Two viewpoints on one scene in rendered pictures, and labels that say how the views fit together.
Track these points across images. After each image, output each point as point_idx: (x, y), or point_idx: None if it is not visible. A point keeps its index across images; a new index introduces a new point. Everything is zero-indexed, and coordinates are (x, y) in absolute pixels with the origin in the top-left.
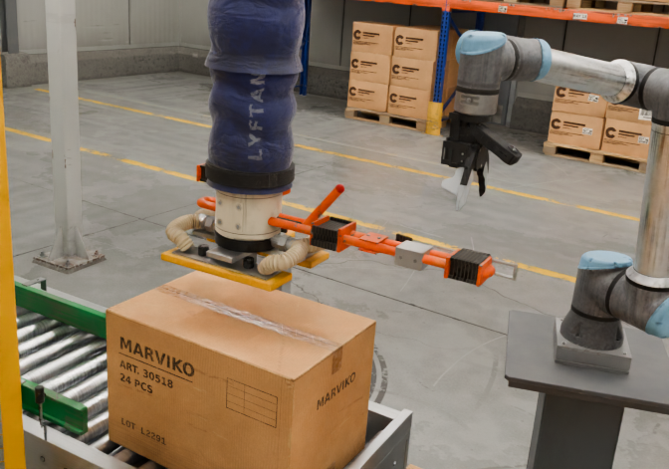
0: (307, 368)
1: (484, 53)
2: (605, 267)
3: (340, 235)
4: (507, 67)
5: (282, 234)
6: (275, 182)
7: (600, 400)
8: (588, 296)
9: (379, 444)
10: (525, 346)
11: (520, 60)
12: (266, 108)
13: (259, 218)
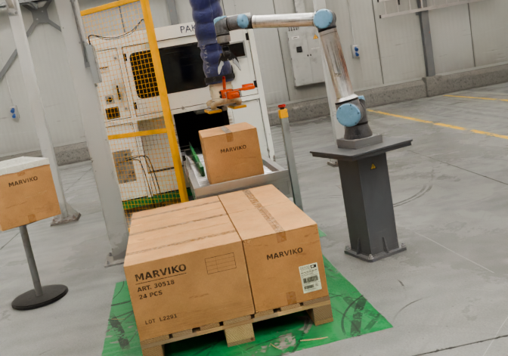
0: (210, 136)
1: (215, 23)
2: None
3: (221, 92)
4: (224, 26)
5: None
6: (215, 79)
7: (332, 158)
8: None
9: (260, 174)
10: None
11: (227, 23)
12: (208, 55)
13: (215, 92)
